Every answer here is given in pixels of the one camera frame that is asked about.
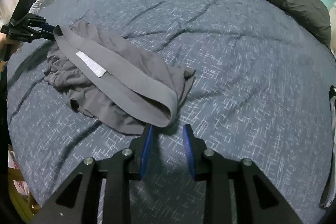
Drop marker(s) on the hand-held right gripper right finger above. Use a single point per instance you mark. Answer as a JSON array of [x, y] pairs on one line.
[[189, 153]]

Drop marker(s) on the grey underwear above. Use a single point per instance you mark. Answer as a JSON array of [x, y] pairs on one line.
[[118, 77]]

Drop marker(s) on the blue bed sheet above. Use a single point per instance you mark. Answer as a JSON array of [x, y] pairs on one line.
[[236, 82]]

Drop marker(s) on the pile of plastic bags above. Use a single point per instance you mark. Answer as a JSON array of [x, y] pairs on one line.
[[18, 184]]

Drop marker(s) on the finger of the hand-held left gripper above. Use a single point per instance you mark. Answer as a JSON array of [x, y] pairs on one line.
[[44, 36], [39, 23]]

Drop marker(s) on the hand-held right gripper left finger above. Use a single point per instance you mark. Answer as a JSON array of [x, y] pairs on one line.
[[147, 150]]

